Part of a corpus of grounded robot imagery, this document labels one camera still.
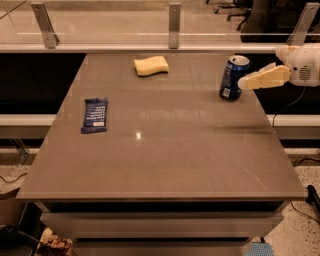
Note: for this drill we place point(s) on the grey drawer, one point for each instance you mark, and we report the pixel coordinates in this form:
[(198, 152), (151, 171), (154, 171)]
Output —
[(162, 225), (171, 248)]

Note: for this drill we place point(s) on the black device at right edge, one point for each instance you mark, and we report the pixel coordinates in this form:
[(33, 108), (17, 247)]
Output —
[(313, 197)]

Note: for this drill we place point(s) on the blue pepsi can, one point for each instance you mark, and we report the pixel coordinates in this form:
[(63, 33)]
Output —
[(236, 67)]

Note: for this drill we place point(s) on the middle metal glass bracket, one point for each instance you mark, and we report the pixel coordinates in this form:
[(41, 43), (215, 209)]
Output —
[(174, 24)]

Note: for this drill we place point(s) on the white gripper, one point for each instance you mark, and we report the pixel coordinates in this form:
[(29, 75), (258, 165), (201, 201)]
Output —
[(302, 66)]

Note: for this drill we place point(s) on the left metal glass bracket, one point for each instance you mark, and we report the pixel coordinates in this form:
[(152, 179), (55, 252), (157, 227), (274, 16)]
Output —
[(50, 38)]

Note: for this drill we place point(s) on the blue perforated mat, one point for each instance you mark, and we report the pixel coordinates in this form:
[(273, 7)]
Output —
[(260, 249)]

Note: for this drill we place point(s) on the blue rxbar blueberry wrapper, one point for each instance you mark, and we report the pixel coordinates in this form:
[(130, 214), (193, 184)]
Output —
[(95, 116)]

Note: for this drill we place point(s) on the right metal glass bracket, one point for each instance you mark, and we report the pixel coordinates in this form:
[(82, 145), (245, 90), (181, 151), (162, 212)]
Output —
[(298, 36)]

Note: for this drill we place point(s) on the black office chair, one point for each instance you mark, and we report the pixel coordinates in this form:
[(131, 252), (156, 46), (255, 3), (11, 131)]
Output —
[(265, 21)]

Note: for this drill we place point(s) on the glass barrier panel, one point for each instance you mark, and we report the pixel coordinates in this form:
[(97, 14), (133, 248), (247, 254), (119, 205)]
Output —
[(101, 25)]

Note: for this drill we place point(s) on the snack box on floor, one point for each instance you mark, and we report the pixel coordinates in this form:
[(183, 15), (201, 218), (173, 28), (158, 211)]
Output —
[(53, 245)]

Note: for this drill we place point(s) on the upper grey drawer front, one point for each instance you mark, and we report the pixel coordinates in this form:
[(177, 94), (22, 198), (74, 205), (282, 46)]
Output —
[(162, 225)]

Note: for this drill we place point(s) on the lower grey drawer front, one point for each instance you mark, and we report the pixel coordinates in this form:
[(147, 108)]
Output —
[(171, 248)]

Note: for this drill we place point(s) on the metal glass bracket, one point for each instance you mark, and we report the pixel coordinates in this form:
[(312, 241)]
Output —
[(174, 24), (50, 38), (298, 36)]

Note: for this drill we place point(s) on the yellow sponge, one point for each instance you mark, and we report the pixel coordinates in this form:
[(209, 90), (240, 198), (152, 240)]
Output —
[(151, 65)]

